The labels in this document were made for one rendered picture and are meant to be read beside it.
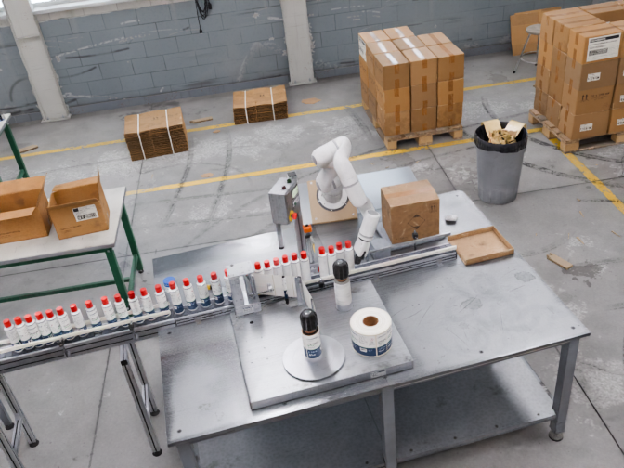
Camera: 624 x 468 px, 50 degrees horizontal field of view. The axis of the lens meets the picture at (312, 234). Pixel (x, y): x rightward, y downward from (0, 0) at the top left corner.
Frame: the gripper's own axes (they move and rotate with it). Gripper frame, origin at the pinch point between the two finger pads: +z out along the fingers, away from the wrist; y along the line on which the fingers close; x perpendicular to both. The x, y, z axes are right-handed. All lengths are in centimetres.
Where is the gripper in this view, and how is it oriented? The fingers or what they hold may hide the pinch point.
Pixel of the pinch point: (357, 260)
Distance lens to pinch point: 377.8
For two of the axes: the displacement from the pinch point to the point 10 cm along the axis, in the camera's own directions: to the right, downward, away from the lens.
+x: 9.4, 0.7, 3.3
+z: -2.3, 8.5, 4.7
